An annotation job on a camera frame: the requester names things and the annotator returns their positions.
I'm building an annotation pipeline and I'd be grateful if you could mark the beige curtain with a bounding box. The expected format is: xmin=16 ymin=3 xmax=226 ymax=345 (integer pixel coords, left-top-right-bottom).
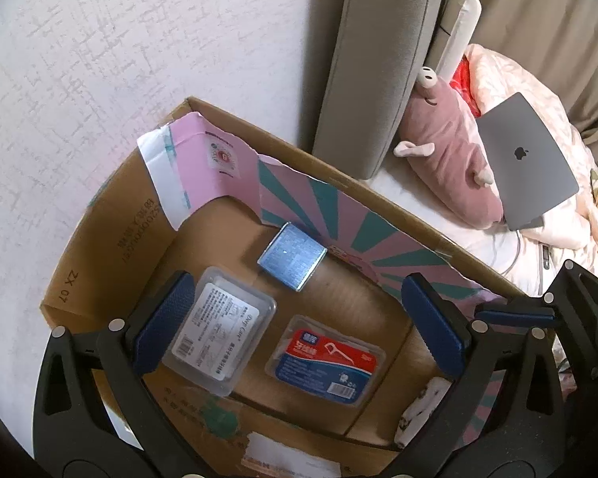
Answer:
xmin=453 ymin=0 xmax=598 ymax=175

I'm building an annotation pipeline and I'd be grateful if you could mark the small shiny blue box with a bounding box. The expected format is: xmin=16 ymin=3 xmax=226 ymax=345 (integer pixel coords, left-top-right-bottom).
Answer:
xmin=256 ymin=221 xmax=328 ymax=292

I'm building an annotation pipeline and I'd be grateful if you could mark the white bed sheet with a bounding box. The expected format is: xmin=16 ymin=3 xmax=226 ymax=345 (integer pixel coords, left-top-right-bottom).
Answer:
xmin=369 ymin=154 xmax=544 ymax=300

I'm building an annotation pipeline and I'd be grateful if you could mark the white cable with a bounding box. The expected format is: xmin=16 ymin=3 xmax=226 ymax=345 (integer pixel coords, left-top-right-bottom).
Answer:
xmin=501 ymin=229 xmax=524 ymax=277

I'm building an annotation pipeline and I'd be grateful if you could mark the white pipe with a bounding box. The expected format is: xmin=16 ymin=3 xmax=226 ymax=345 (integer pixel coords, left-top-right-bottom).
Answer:
xmin=436 ymin=0 xmax=480 ymax=80

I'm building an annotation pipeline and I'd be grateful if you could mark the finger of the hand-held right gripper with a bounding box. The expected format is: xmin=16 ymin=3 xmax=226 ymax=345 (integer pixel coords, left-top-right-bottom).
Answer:
xmin=475 ymin=259 xmax=598 ymax=359

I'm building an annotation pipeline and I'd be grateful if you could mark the clear plastic box white label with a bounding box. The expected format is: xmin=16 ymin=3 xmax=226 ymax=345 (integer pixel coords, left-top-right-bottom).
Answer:
xmin=160 ymin=266 xmax=278 ymax=398

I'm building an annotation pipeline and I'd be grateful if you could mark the pink plush toy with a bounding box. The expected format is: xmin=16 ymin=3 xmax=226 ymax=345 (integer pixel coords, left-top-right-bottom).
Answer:
xmin=393 ymin=66 xmax=505 ymax=230

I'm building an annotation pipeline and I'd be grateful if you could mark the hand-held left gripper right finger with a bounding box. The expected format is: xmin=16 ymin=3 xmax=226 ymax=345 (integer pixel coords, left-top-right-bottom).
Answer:
xmin=400 ymin=273 xmax=581 ymax=459

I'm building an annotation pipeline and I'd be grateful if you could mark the white patterned packet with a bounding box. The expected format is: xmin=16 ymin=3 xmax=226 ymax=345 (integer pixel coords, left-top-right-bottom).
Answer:
xmin=393 ymin=377 xmax=452 ymax=451

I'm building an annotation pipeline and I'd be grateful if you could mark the floss pick box red label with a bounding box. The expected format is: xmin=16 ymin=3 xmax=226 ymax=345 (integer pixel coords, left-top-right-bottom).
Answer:
xmin=264 ymin=315 xmax=387 ymax=409

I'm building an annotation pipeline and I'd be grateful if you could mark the brown cardboard box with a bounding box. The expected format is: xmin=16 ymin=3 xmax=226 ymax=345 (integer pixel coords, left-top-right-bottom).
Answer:
xmin=40 ymin=96 xmax=554 ymax=478

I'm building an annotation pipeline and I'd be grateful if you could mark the red cloth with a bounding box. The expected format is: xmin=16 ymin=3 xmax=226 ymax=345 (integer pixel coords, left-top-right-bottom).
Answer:
xmin=448 ymin=57 xmax=479 ymax=115

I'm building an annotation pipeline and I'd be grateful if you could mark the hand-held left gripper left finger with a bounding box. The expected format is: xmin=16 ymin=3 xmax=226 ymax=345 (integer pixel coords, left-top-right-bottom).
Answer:
xmin=32 ymin=270 xmax=196 ymax=461

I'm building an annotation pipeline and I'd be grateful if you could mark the grey headboard cushion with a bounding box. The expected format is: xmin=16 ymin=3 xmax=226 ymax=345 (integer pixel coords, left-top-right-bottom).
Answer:
xmin=311 ymin=0 xmax=454 ymax=180

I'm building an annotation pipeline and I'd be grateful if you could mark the grey laptop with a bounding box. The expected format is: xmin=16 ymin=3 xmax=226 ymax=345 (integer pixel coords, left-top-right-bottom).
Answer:
xmin=478 ymin=92 xmax=580 ymax=232

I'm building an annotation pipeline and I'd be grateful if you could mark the pink quilt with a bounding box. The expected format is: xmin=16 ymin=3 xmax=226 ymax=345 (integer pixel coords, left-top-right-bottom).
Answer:
xmin=461 ymin=44 xmax=598 ymax=250

